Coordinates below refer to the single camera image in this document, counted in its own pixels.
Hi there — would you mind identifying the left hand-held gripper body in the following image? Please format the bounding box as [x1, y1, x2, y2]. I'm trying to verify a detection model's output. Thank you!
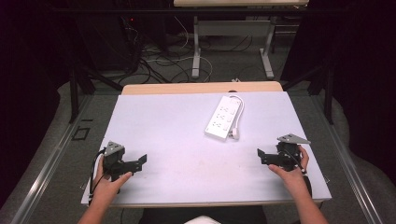
[102, 141, 133, 182]

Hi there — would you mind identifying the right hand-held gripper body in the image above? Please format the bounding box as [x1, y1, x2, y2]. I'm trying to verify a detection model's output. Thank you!
[275, 133, 312, 173]

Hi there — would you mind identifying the person's right hand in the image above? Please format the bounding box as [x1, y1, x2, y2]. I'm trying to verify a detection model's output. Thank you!
[267, 145, 311, 194]

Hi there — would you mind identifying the person's left hand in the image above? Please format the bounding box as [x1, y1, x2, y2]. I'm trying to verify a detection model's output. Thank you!
[92, 154, 134, 203]

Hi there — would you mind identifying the white power strip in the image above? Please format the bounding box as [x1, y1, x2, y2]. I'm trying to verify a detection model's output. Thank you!
[204, 94, 243, 142]

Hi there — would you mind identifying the white table mat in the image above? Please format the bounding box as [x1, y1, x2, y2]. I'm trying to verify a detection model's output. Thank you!
[80, 91, 332, 206]

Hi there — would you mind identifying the black metal stand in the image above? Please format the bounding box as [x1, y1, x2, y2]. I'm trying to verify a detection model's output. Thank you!
[281, 63, 336, 125]
[68, 66, 124, 124]

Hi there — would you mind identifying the person's dark clothing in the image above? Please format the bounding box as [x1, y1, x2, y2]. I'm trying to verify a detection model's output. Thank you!
[136, 204, 269, 224]

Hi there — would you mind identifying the dark curtain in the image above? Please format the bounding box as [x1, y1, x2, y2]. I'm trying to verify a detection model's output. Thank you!
[0, 0, 74, 209]
[290, 0, 396, 178]

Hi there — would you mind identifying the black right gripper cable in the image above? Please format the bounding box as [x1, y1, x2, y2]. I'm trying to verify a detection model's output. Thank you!
[289, 148, 314, 198]

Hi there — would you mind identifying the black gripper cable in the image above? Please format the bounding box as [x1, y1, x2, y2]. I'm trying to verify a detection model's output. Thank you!
[289, 148, 314, 198]
[88, 147, 107, 204]

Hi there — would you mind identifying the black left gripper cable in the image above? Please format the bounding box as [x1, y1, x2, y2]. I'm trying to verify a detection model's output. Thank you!
[88, 147, 107, 204]

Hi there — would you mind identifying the white power strip cable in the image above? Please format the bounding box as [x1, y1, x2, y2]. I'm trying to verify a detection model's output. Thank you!
[229, 94, 246, 132]

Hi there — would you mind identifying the aluminium floor rail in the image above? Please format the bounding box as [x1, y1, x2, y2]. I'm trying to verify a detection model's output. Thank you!
[8, 92, 94, 224]
[311, 92, 385, 224]

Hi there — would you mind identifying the bundle of floor cables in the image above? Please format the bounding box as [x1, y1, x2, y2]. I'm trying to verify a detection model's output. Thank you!
[122, 15, 255, 85]

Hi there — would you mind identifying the white metal frame desk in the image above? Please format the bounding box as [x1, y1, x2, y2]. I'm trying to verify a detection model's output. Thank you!
[173, 0, 310, 80]

